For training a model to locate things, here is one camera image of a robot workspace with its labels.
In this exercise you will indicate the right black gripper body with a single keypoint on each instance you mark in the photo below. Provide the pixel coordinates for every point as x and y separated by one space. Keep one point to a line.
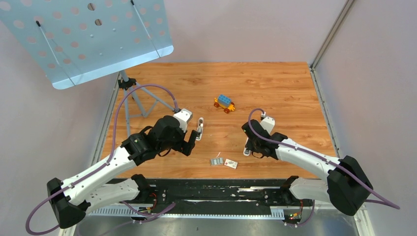
252 145

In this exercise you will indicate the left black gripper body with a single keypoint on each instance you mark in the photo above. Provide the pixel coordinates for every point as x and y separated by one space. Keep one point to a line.
176 142

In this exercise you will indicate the grey white stapler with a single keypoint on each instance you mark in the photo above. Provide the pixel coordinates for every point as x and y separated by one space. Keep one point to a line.
247 151

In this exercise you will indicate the toy brick car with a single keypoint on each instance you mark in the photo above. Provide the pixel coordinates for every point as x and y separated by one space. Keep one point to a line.
225 103

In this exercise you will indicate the blue perforated music stand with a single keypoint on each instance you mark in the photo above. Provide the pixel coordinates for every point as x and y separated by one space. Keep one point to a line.
60 59

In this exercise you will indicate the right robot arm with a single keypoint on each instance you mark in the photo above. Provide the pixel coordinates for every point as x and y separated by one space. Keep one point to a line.
340 181

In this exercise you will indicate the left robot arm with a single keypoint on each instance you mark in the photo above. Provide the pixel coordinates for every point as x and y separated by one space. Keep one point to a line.
75 197

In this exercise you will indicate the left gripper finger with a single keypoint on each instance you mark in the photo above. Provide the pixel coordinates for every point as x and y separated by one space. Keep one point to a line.
187 147
193 136

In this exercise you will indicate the white staple box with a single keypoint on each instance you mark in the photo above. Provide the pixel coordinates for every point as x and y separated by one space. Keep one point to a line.
231 163

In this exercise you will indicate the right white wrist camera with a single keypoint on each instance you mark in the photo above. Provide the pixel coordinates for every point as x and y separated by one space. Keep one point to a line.
267 122

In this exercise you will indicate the small white stapler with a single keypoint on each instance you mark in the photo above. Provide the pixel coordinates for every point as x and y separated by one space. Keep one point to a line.
200 128

